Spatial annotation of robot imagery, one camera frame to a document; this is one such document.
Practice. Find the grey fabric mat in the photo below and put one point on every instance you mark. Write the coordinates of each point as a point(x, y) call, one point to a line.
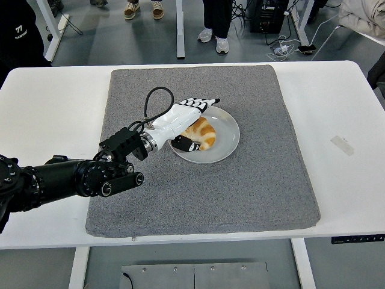
point(210, 195)

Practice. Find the white table leg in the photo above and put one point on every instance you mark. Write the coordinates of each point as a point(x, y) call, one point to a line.
point(78, 268)
point(303, 265)

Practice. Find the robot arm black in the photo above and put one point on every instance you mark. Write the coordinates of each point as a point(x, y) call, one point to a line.
point(60, 177)

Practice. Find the dark grey fabric item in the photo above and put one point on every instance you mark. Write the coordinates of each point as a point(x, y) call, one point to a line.
point(377, 72)

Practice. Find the black table control panel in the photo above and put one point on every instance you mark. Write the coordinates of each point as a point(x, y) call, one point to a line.
point(358, 239)

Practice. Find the grey metal plate with screws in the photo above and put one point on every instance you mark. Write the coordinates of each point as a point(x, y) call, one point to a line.
point(210, 277)

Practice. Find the beige padded fabric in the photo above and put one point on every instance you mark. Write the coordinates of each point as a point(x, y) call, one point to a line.
point(364, 15)

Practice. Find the black electronics box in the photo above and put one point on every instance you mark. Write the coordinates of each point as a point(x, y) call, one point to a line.
point(267, 16)

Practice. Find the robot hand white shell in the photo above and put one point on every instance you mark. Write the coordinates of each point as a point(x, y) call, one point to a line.
point(177, 119)

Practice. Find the silver chair leg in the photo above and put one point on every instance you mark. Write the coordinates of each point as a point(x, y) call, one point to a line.
point(331, 45)

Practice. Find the light grey round plate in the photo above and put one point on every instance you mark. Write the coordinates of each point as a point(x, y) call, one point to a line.
point(226, 135)

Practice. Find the white charger block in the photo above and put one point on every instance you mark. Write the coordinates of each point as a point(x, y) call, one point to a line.
point(284, 48)

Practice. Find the white desk frame leg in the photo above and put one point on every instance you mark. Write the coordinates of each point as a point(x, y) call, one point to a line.
point(180, 30)
point(55, 39)
point(302, 21)

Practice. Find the person's leg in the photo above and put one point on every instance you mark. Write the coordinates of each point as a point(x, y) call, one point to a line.
point(209, 18)
point(223, 30)

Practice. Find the black smartphone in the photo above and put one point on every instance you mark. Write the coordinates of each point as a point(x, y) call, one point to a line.
point(306, 49)

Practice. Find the translucent tape piece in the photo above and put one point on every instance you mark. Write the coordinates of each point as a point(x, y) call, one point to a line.
point(342, 145)

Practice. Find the croissant bread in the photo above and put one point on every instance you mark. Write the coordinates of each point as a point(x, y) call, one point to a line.
point(207, 132)

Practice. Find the person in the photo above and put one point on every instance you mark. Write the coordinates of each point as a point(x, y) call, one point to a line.
point(18, 39)

